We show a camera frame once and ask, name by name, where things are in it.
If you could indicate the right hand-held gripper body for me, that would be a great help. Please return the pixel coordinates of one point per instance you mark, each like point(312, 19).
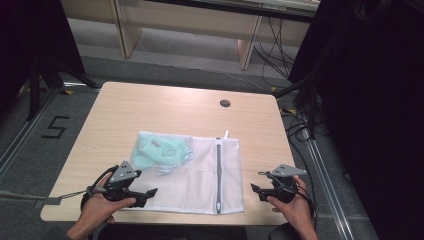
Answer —
point(283, 186)

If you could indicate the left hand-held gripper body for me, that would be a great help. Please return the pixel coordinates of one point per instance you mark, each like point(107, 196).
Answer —
point(124, 173)

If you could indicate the white mesh laundry bag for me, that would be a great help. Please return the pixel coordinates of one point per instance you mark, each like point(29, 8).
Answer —
point(203, 180)

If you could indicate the person's right hand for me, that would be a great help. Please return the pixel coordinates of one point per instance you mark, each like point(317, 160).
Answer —
point(293, 210)

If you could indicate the person's left hand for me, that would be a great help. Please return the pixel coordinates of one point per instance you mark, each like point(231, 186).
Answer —
point(96, 208)

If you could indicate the mint green garment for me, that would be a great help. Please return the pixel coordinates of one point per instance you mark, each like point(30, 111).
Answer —
point(156, 151)

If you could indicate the black curtain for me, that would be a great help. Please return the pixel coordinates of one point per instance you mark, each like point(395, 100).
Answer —
point(376, 110)
point(30, 36)

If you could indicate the black tripod stand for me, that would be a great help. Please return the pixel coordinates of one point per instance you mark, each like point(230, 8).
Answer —
point(43, 76)

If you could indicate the light wooden desk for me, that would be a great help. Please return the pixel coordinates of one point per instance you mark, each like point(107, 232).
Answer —
point(186, 20)

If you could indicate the grey metal floor rail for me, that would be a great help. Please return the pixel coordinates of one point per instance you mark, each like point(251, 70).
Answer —
point(328, 186)
point(23, 133)

